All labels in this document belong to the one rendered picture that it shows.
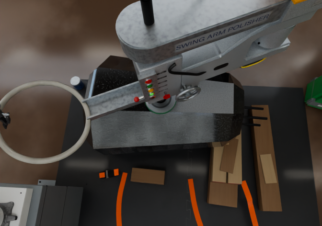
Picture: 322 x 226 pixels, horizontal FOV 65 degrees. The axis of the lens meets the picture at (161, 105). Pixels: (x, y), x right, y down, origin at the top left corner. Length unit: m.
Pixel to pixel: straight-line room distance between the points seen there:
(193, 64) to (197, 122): 0.64
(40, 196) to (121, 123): 0.69
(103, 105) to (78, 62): 1.53
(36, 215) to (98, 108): 0.79
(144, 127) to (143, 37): 0.97
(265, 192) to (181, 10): 1.86
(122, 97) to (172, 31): 0.69
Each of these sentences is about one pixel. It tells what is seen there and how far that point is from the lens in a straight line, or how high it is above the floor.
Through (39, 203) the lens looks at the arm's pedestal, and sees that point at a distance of 1.90.
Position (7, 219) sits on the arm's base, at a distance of 1.85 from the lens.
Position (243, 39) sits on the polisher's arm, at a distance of 1.26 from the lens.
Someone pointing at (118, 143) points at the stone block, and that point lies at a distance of 1.94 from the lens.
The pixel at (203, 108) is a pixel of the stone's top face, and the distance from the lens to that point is 1.77.
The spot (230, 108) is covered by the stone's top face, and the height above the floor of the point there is 0.82.
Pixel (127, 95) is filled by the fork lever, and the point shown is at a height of 1.08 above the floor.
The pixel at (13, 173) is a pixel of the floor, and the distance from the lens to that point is 2.95.
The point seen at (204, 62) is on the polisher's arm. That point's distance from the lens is 1.27.
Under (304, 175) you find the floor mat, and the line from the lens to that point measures 2.75.
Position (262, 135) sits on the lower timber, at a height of 0.13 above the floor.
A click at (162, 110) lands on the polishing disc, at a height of 0.88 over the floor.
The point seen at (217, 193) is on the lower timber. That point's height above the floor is 0.15.
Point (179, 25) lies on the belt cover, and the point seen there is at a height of 1.69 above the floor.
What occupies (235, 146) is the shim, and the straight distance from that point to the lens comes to 2.32.
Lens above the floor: 2.49
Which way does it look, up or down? 71 degrees down
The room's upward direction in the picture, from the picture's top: 9 degrees counter-clockwise
